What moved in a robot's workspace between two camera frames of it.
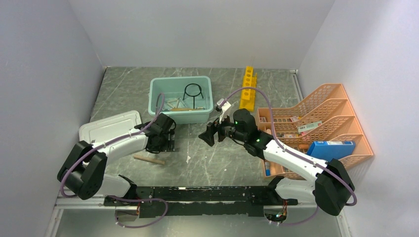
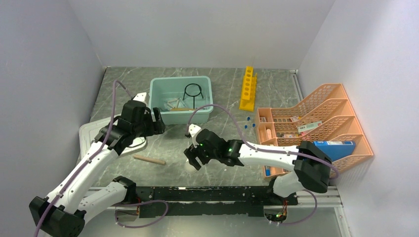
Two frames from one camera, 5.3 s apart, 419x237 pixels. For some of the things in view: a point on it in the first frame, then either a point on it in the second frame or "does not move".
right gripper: [208, 136] → [191, 153]
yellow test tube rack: [248, 96] does not move
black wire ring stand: [185, 93] does not move
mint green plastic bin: [188, 99] does not move
